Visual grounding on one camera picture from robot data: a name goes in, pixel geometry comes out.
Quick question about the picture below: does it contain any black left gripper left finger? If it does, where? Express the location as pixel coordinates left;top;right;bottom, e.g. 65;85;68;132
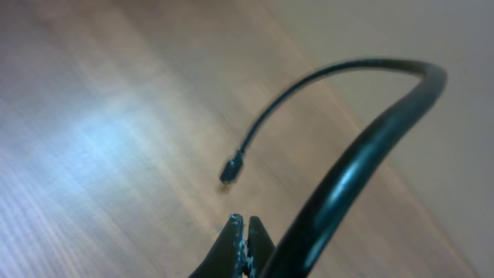
189;214;245;278

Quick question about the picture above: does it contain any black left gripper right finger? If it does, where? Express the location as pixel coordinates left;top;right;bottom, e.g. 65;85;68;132
245;216;275;278

